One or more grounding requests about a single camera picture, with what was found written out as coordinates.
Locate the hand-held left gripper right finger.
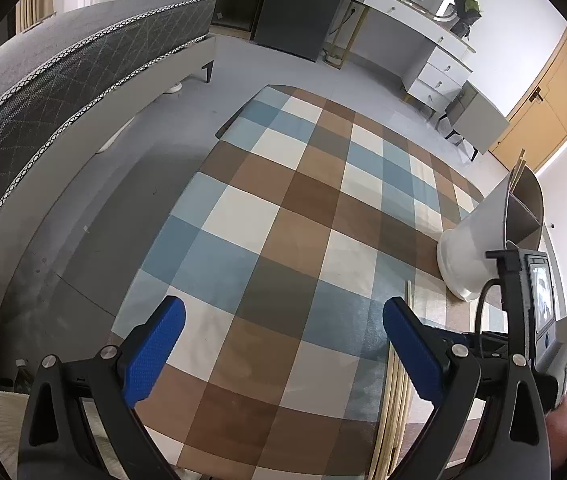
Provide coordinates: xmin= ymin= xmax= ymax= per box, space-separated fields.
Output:
xmin=382 ymin=296 xmax=551 ymax=480

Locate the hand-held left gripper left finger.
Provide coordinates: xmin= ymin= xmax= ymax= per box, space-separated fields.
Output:
xmin=18 ymin=295 xmax=187 ymax=480

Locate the pile of wooden chopsticks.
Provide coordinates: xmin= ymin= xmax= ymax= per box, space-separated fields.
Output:
xmin=371 ymin=282 xmax=414 ymax=480

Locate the white grey utensil holder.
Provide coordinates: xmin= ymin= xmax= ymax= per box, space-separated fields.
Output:
xmin=436 ymin=165 xmax=547 ymax=302

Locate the wooden chopstick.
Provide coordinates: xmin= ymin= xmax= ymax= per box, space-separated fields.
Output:
xmin=510 ymin=149 xmax=527 ymax=191

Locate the green bottle white cap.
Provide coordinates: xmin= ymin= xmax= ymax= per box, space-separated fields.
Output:
xmin=14 ymin=359 xmax=32 ymax=393

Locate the checkered tablecloth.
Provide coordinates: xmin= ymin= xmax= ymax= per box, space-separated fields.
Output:
xmin=111 ymin=84 xmax=514 ymax=478

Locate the grey nightstand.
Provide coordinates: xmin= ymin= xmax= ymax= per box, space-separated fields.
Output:
xmin=443 ymin=80 xmax=511 ymax=161

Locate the wooden door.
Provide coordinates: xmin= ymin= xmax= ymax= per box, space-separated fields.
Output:
xmin=488 ymin=27 xmax=567 ymax=173

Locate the grey quilted mattress bed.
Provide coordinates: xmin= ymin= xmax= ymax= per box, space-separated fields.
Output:
xmin=0 ymin=35 xmax=217 ymax=386

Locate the white dressing table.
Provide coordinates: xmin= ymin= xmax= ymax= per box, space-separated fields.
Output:
xmin=328 ymin=0 xmax=477 ymax=111

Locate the dark grey refrigerator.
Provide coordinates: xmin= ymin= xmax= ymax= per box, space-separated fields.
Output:
xmin=251 ymin=0 xmax=351 ymax=63

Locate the beige curtain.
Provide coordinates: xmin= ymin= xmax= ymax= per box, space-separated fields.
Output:
xmin=16 ymin=0 xmax=57 ymax=33

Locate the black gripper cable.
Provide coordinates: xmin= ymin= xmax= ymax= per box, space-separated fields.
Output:
xmin=474 ymin=279 xmax=503 ymax=333

